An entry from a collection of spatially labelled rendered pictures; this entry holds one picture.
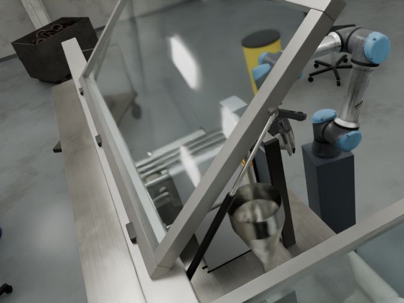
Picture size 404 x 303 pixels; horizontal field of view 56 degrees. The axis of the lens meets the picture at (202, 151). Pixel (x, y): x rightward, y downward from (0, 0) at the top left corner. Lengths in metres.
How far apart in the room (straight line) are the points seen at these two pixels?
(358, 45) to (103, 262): 1.29
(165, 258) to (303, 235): 1.07
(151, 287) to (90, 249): 0.48
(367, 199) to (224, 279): 1.73
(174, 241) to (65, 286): 2.60
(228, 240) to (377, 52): 0.96
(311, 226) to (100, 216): 0.91
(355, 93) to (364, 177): 1.56
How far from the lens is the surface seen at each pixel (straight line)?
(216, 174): 0.62
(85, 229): 1.23
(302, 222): 1.74
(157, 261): 0.71
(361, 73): 1.77
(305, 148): 2.13
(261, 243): 0.98
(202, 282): 1.64
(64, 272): 3.34
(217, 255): 1.61
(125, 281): 1.04
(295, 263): 0.75
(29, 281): 3.48
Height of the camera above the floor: 2.20
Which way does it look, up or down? 35 degrees down
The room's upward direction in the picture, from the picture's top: 18 degrees counter-clockwise
